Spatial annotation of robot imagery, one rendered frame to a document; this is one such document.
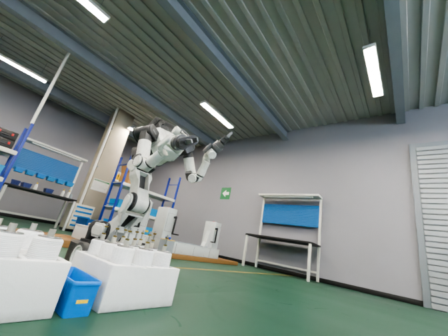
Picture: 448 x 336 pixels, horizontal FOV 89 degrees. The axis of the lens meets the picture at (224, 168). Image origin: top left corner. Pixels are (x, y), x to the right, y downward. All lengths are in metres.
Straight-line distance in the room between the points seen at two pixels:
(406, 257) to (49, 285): 5.50
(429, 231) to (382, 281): 1.27
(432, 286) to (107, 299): 5.21
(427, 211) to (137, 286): 5.32
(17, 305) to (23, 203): 8.66
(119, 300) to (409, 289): 5.19
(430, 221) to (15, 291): 5.69
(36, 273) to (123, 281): 0.33
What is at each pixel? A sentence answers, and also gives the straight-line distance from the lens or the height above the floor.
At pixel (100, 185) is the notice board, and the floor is 1.39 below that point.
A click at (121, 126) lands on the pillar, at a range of 8.40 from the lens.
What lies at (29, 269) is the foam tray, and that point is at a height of 0.15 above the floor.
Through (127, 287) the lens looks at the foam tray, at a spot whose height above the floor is 0.09.
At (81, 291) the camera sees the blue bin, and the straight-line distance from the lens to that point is 1.09.
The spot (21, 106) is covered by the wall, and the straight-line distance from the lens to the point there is 9.98.
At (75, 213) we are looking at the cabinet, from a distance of 6.86.
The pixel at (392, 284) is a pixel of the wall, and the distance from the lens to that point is 5.74.
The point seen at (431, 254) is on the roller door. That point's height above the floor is 0.88.
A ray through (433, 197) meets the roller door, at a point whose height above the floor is 1.93.
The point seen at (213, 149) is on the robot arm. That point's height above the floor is 1.08.
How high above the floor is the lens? 0.33
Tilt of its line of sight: 19 degrees up
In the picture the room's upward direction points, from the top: 11 degrees clockwise
